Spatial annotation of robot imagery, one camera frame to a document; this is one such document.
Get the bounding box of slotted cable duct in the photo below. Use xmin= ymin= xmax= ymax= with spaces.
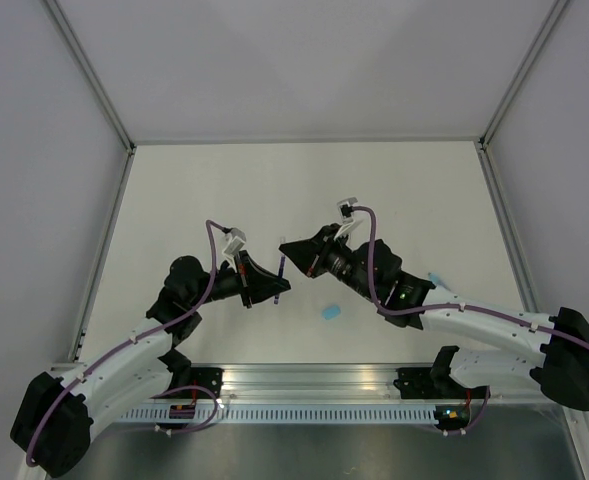
xmin=118 ymin=403 xmax=437 ymax=425

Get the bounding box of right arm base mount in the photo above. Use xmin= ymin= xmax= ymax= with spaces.
xmin=393 ymin=346 xmax=486 ymax=400

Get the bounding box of light blue eraser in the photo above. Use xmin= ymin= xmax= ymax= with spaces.
xmin=321 ymin=304 xmax=341 ymax=320

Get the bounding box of aluminium frame post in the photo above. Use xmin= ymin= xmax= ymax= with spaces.
xmin=40 ymin=0 xmax=136 ymax=154
xmin=477 ymin=0 xmax=572 ymax=150

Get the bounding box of blue marker cap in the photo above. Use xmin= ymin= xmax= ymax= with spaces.
xmin=428 ymin=272 xmax=448 ymax=288

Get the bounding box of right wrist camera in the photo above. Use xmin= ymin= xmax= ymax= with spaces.
xmin=334 ymin=197 xmax=362 ymax=240

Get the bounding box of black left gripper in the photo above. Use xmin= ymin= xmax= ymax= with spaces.
xmin=189 ymin=250 xmax=290 ymax=307

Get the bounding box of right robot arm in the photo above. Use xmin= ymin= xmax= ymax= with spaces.
xmin=279 ymin=224 xmax=589 ymax=411

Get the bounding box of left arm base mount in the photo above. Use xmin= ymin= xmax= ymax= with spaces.
xmin=159 ymin=349 xmax=224 ymax=403

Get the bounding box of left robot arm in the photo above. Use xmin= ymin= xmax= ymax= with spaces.
xmin=10 ymin=250 xmax=291 ymax=478

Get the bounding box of right aluminium frame post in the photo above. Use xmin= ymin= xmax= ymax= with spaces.
xmin=477 ymin=0 xmax=572 ymax=150

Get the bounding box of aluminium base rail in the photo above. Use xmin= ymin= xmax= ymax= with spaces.
xmin=51 ymin=362 xmax=550 ymax=405

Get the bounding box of purple gel pen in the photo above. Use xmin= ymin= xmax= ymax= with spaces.
xmin=273 ymin=255 xmax=286 ymax=305

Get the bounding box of left aluminium frame post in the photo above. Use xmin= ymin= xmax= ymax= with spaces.
xmin=40 ymin=0 xmax=136 ymax=154

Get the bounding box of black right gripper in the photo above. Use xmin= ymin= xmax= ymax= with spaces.
xmin=280 ymin=224 xmax=377 ymax=303

